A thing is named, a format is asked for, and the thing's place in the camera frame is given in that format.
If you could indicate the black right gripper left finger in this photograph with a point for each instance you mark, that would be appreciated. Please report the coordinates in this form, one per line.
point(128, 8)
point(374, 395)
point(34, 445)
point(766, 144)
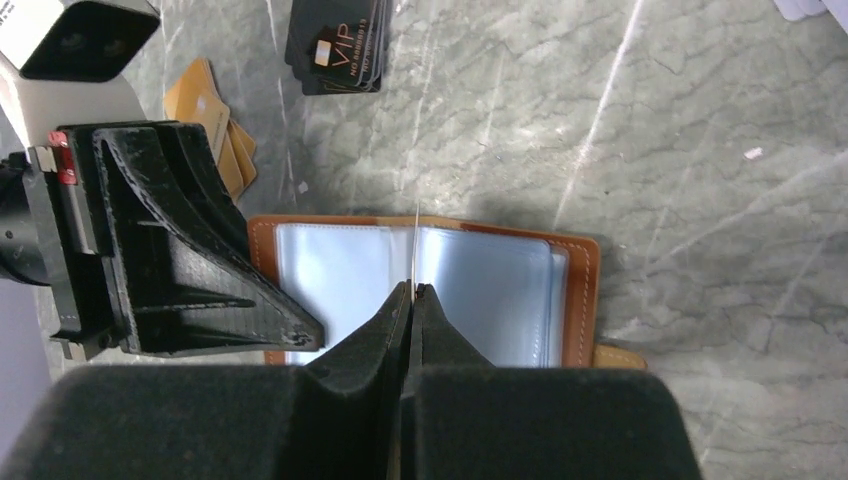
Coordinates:
point(330, 419)

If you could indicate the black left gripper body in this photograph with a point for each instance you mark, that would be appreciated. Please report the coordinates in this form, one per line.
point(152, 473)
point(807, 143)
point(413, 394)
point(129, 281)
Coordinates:
point(63, 206)

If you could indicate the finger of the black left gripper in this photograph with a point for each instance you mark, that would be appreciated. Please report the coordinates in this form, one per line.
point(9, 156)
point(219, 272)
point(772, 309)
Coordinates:
point(180, 260)

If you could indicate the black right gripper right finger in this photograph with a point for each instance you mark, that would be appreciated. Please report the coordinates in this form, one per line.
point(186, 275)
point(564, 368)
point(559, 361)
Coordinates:
point(463, 418)

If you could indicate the brown leather card holder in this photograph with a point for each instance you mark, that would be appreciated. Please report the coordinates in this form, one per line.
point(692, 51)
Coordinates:
point(522, 298)

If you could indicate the gold card stack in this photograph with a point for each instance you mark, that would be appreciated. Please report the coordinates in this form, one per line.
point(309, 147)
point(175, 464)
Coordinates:
point(194, 98)

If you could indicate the black card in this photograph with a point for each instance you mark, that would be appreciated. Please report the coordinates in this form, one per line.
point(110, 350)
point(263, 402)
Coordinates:
point(338, 46)

